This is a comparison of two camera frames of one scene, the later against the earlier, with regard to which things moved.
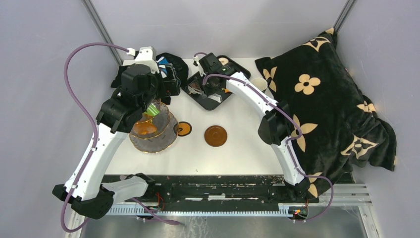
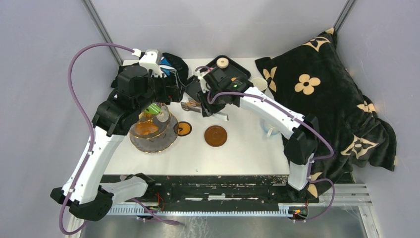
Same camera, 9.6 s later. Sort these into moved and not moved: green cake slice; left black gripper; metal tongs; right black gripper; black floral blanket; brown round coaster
Moved: metal tongs; right black gripper
Not moved: brown round coaster; green cake slice; left black gripper; black floral blanket
